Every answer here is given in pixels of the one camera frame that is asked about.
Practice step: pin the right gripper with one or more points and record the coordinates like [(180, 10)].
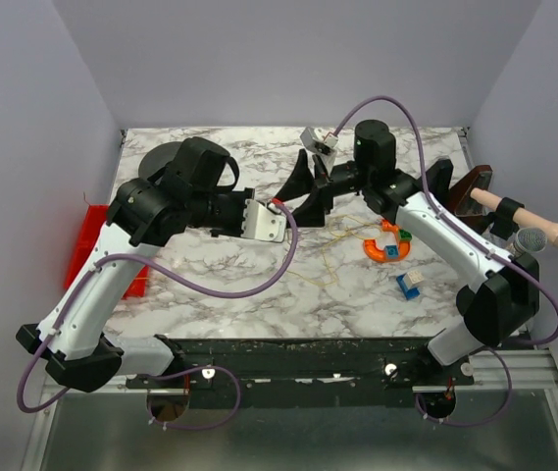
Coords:
[(325, 183)]

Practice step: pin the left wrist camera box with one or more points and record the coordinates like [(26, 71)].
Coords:
[(263, 222)]

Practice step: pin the grey microphone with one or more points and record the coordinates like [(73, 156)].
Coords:
[(529, 240)]

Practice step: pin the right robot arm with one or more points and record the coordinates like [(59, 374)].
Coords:
[(499, 294)]

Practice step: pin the blue white toy block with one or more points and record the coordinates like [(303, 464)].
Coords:
[(409, 283)]

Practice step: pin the black cable spool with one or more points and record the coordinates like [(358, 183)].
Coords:
[(157, 158)]

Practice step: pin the red plastic bin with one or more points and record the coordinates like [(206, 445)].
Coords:
[(94, 219)]

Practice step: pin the aluminium rail frame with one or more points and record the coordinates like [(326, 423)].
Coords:
[(507, 419)]

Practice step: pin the beige handle with black clamp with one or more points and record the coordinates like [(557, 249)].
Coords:
[(522, 217)]

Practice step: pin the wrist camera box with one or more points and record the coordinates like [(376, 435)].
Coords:
[(263, 222), (321, 144)]

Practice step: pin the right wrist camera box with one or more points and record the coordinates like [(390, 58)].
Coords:
[(321, 144)]

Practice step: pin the orange curved toy track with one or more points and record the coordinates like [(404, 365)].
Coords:
[(390, 253)]

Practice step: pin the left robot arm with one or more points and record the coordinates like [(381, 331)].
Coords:
[(177, 187)]

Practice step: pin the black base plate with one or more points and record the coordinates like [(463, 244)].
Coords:
[(292, 373)]

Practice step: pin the black triangular stand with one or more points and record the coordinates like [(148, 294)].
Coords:
[(437, 178)]

